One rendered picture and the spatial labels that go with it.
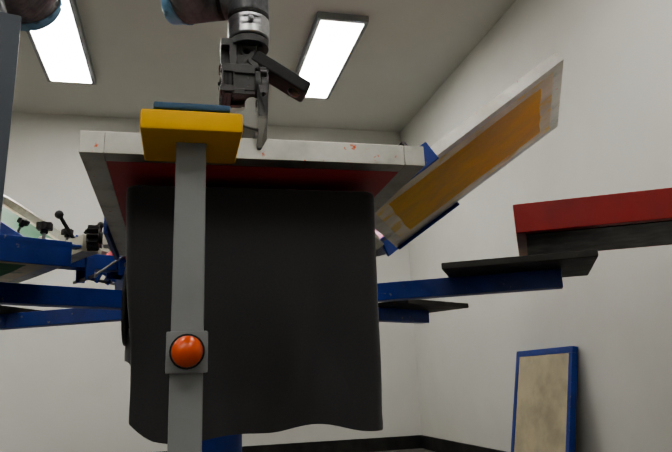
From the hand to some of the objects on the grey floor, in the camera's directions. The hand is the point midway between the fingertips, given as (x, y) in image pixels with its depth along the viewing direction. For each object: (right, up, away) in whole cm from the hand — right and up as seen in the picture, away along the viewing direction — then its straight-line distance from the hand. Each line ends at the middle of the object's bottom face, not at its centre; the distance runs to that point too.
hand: (262, 146), depth 111 cm
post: (-4, -91, -48) cm, 103 cm away
